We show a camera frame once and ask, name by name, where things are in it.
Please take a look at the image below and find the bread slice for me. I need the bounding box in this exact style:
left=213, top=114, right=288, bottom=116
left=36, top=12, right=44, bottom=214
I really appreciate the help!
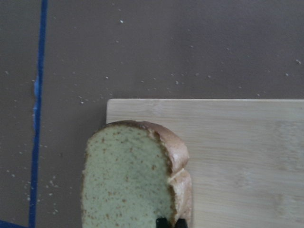
left=81, top=120, right=192, bottom=228

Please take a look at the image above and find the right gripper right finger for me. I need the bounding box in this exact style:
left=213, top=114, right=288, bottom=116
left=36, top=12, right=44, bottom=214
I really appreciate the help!
left=174, top=218, right=189, bottom=228

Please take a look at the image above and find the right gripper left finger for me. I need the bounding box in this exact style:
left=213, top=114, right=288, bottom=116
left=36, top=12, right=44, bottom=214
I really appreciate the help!
left=155, top=218, right=171, bottom=228

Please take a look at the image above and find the wooden cutting board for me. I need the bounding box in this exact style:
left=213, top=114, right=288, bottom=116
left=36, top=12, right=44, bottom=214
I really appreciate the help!
left=106, top=99, right=304, bottom=228

